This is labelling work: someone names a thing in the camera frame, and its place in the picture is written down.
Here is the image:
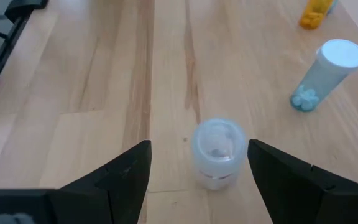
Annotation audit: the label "small amber pill bottle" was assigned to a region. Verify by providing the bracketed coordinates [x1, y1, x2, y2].
[299, 0, 335, 30]

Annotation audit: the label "clear pill bottle pink pills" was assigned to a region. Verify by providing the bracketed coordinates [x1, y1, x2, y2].
[191, 117, 248, 191]

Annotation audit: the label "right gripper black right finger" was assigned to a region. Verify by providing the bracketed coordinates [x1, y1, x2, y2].
[247, 139, 358, 224]

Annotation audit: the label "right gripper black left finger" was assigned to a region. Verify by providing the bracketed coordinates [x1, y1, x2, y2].
[47, 139, 152, 224]

